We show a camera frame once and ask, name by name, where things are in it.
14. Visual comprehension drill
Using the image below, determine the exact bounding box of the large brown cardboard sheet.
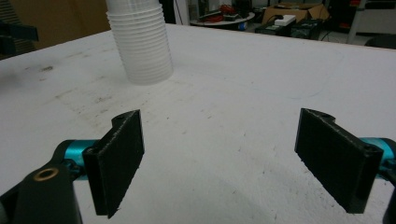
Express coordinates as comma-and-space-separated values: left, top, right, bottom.
8, 0, 112, 50

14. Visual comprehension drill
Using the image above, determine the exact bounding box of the black equipment case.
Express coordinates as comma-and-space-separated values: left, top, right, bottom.
254, 19, 325, 41

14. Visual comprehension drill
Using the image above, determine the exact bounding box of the brown cardboard box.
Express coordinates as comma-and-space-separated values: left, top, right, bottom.
261, 2, 331, 26

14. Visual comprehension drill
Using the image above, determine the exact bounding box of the stack of white plastic cups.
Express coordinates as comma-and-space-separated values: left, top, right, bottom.
105, 0, 175, 86

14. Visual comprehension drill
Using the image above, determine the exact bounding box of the white metal stand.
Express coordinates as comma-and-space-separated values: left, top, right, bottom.
346, 0, 369, 45

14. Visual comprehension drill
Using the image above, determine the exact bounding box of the dark blue chair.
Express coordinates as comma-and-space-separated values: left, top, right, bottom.
0, 0, 40, 61

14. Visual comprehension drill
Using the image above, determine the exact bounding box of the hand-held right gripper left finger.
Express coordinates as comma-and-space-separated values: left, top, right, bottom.
53, 108, 146, 219

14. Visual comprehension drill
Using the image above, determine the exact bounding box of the round white table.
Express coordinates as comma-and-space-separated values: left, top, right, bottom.
190, 11, 256, 27

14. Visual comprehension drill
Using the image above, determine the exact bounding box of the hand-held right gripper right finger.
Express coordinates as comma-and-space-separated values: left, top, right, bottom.
294, 107, 396, 215

